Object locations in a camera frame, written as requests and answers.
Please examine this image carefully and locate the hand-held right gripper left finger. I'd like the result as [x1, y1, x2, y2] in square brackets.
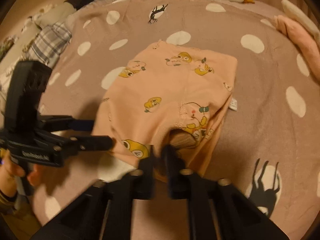
[30, 144, 157, 240]

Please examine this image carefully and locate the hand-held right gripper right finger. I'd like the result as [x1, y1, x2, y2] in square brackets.
[161, 144, 288, 240]

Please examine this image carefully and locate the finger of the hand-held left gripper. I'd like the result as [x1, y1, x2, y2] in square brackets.
[37, 115, 96, 132]
[56, 135, 116, 157]

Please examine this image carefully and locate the orange cartoon print shirt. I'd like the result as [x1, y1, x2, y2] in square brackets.
[90, 39, 238, 182]

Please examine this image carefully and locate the person's left hand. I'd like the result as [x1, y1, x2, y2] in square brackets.
[0, 152, 46, 198]

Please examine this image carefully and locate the plaid cloth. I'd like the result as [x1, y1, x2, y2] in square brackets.
[24, 21, 73, 68]

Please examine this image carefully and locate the grey green pillow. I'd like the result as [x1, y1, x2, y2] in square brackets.
[21, 2, 77, 34]

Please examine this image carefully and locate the dark cloth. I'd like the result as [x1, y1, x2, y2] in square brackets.
[65, 0, 97, 11]

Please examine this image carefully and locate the pink folded cloth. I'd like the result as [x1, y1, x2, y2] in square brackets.
[273, 14, 320, 82]

